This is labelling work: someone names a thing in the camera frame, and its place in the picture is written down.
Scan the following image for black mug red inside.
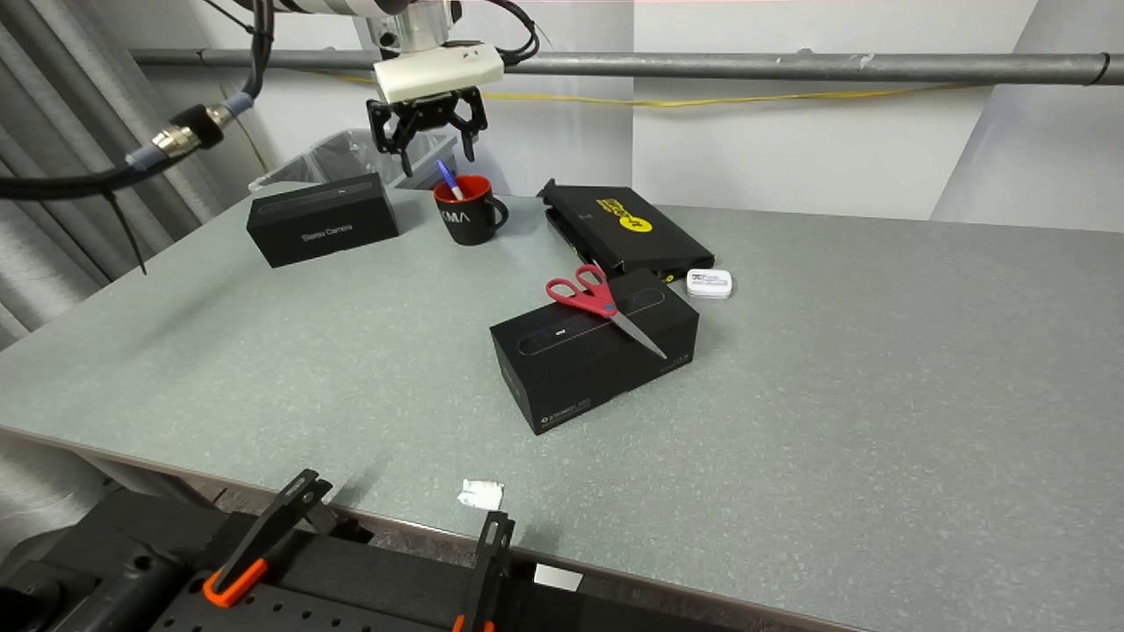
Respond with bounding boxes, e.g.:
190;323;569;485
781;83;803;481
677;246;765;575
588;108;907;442
433;170;513;250

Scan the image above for grey metal pipe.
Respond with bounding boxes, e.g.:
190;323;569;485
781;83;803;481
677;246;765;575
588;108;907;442
131;45;1124;88

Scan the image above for black machine housing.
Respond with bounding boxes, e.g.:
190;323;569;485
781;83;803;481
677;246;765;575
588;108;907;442
0;488;244;632

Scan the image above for white label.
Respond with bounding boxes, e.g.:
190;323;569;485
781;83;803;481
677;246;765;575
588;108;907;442
530;562;588;598

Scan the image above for thin black cable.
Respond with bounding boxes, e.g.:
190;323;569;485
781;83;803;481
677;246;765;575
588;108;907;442
482;0;546;70

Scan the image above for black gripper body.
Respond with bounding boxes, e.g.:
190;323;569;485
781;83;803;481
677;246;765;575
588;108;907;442
383;88;482;139

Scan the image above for red handled scissors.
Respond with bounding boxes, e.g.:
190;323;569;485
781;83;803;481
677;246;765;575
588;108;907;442
542;258;670;365

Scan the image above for plain black box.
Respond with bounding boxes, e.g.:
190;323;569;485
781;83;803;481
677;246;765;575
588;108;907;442
487;276;703;440

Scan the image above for black orange clamp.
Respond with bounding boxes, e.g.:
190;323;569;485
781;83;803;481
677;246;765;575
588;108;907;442
199;465;337;615
448;507;520;632

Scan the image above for small white cylinder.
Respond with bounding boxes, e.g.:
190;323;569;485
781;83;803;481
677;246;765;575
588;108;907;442
681;265;739;304

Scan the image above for thick black cable metal connector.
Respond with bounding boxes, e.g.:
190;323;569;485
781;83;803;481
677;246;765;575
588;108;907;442
0;0;282;203

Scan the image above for white tape piece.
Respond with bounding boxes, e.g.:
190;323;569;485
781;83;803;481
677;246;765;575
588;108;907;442
454;472;508;514

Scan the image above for blue capped white pen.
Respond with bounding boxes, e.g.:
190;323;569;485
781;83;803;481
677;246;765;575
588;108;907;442
433;159;466;203

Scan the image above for grey curtain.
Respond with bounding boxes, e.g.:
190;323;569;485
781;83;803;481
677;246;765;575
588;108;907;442
0;0;244;354

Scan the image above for flat black box yellow print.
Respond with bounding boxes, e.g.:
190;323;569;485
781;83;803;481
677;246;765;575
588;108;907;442
537;174;715;283

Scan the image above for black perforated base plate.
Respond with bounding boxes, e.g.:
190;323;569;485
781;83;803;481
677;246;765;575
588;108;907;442
151;523;822;632

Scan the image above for black box white print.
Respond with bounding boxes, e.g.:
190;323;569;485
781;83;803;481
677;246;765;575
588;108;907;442
244;170;409;269

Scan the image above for clear plastic container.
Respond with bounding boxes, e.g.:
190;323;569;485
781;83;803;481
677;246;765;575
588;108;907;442
245;131;416;196

